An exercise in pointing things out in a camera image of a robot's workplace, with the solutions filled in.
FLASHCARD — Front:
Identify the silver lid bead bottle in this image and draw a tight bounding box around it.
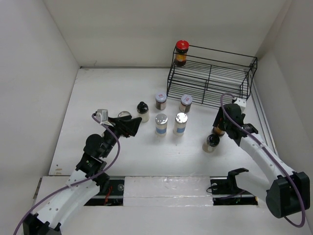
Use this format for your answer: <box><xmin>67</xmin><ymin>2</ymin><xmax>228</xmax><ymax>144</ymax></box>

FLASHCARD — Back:
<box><xmin>155</xmin><ymin>114</ymin><xmax>168</xmax><ymax>137</ymax></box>
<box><xmin>173</xmin><ymin>113</ymin><xmax>188</xmax><ymax>136</ymax></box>

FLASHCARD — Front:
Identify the red lid sauce jar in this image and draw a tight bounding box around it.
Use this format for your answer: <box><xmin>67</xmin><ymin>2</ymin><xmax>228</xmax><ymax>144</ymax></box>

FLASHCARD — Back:
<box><xmin>174</xmin><ymin>40</ymin><xmax>189</xmax><ymax>67</ymax></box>
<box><xmin>212</xmin><ymin>124</ymin><xmax>225</xmax><ymax>137</ymax></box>

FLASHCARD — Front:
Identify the white lid dark sauce jar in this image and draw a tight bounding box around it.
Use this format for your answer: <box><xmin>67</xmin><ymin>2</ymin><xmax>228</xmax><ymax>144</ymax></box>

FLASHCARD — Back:
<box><xmin>155</xmin><ymin>92</ymin><xmax>167</xmax><ymax>110</ymax></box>

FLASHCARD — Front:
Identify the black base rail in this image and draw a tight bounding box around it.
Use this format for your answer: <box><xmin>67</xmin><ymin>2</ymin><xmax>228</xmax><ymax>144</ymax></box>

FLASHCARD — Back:
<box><xmin>86</xmin><ymin>176</ymin><xmax>259</xmax><ymax>207</ymax></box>

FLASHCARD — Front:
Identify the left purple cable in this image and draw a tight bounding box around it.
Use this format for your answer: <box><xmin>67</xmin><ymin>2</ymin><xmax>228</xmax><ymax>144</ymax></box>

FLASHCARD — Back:
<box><xmin>12</xmin><ymin>114</ymin><xmax>122</xmax><ymax>235</ymax></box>

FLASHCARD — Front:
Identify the purple cable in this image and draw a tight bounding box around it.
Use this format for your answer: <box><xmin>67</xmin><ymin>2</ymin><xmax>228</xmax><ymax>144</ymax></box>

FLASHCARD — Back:
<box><xmin>12</xmin><ymin>114</ymin><xmax>122</xmax><ymax>235</ymax></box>
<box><xmin>220</xmin><ymin>92</ymin><xmax>308</xmax><ymax>227</ymax></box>

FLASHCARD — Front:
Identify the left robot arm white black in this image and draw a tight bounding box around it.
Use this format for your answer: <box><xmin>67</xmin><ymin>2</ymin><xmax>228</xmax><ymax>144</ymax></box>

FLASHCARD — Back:
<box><xmin>21</xmin><ymin>112</ymin><xmax>142</xmax><ymax>235</ymax></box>

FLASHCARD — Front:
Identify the black cap beige spice bottle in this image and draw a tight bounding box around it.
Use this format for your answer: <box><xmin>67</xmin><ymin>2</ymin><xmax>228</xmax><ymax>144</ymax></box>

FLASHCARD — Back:
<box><xmin>202</xmin><ymin>134</ymin><xmax>220</xmax><ymax>153</ymax></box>

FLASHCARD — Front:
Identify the black wire rack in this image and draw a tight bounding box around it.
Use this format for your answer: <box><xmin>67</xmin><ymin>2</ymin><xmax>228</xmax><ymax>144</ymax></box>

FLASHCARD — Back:
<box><xmin>166</xmin><ymin>45</ymin><xmax>258</xmax><ymax>108</ymax></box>

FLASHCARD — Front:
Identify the clear glass jar silver rim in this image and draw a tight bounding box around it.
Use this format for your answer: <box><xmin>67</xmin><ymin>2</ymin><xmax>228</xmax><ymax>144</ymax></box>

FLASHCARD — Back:
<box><xmin>118</xmin><ymin>111</ymin><xmax>131</xmax><ymax>118</ymax></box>

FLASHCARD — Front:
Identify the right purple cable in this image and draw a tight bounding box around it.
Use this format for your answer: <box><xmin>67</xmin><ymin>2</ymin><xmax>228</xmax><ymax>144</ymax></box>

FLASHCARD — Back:
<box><xmin>220</xmin><ymin>92</ymin><xmax>308</xmax><ymax>227</ymax></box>

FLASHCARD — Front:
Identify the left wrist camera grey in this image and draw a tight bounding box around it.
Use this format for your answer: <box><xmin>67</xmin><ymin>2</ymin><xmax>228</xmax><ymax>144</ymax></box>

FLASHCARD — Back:
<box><xmin>94</xmin><ymin>109</ymin><xmax>109</xmax><ymax>123</ymax></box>

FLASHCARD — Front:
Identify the white lid brown sauce jar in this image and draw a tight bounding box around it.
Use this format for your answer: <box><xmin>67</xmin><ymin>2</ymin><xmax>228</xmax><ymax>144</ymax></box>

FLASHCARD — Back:
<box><xmin>179</xmin><ymin>94</ymin><xmax>193</xmax><ymax>113</ymax></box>

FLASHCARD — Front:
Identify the black cap white powder bottle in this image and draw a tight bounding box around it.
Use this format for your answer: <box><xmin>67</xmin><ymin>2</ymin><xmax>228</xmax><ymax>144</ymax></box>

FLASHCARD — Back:
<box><xmin>136</xmin><ymin>101</ymin><xmax>150</xmax><ymax>122</ymax></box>

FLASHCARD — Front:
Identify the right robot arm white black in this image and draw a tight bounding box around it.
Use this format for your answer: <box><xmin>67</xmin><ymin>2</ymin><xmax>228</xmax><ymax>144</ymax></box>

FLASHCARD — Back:
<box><xmin>213</xmin><ymin>103</ymin><xmax>310</xmax><ymax>218</ymax></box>

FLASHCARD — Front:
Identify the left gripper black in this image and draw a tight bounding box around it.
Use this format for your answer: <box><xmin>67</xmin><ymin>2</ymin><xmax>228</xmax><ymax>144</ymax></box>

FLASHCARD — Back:
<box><xmin>102</xmin><ymin>115</ymin><xmax>141</xmax><ymax>158</ymax></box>

